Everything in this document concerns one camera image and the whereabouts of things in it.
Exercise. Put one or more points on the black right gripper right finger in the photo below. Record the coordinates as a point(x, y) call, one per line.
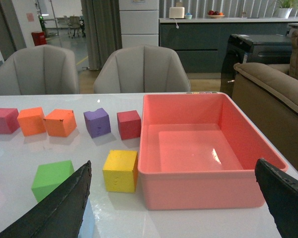
point(280, 192)

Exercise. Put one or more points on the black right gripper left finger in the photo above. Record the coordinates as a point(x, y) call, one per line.
point(58, 215)

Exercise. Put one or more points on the light blue foam block centre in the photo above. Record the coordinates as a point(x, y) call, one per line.
point(87, 226)

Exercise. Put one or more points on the green foam block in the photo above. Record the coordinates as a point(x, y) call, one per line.
point(49, 176)

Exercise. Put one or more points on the yellow foam block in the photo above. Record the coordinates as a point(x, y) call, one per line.
point(120, 171)

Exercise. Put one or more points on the orange foam block right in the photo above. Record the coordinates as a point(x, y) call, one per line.
point(60, 123)

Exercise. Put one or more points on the orange foam block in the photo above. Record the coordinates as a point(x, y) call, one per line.
point(31, 121)
point(60, 123)

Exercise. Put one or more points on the orange foam block left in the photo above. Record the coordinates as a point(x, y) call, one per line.
point(31, 121)

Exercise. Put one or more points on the notched purple foam block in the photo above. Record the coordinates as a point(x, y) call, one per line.
point(97, 122)

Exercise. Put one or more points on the pink plastic bin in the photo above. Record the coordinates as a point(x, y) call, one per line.
point(199, 151)

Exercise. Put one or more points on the brown sofa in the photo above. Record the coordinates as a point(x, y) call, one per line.
point(268, 95)

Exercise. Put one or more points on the magenta red foam block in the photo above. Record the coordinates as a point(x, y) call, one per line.
point(8, 120)

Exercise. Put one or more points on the dark red foam block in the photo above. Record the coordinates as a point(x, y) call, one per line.
point(129, 124)

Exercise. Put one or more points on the grey chair left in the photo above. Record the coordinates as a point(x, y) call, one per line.
point(39, 70)

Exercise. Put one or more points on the grey chair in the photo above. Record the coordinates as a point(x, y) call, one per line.
point(142, 69)
point(39, 70)

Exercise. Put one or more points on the black appliance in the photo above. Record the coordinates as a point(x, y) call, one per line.
point(266, 49)

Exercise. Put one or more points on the grey chair right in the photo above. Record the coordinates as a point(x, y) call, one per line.
point(142, 69)

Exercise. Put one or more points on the dark grey counter cabinet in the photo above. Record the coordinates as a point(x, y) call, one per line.
point(201, 42)

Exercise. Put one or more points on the potted plant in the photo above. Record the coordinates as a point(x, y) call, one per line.
point(284, 7)

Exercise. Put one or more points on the fruit plate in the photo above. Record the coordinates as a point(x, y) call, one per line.
point(215, 14)

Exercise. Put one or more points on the grey curtain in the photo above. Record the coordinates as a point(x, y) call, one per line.
point(103, 30)

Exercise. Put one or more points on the small teal bowl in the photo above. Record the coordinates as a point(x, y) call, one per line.
point(188, 16)

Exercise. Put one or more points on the white drawer cabinet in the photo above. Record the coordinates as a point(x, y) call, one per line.
point(139, 22)

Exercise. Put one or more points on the white toaster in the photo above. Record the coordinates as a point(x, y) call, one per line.
point(177, 11)

